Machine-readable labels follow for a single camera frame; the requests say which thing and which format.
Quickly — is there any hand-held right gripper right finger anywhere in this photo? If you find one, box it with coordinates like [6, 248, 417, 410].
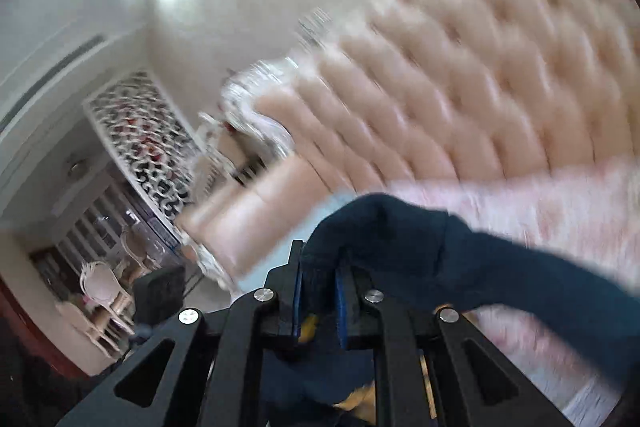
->
[335, 263, 576, 427]

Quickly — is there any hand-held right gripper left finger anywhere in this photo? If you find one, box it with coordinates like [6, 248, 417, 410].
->
[55, 239, 306, 427]

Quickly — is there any navy blue hoodie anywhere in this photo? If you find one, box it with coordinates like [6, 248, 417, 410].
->
[260, 193, 640, 427]

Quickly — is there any white dining chair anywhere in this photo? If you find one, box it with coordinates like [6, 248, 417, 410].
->
[80, 261, 137, 333]
[119, 227, 153, 275]
[54, 301, 126, 358]

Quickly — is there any white lattice room divider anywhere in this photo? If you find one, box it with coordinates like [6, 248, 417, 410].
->
[82, 71, 202, 235]

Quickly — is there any pink floral blanket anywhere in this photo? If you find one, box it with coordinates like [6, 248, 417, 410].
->
[390, 157, 640, 413]

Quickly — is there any ceiling air vent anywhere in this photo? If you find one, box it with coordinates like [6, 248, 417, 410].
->
[0, 34, 108, 132]

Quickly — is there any pink tufted leather sofa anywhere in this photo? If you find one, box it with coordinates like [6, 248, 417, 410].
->
[175, 0, 640, 303]

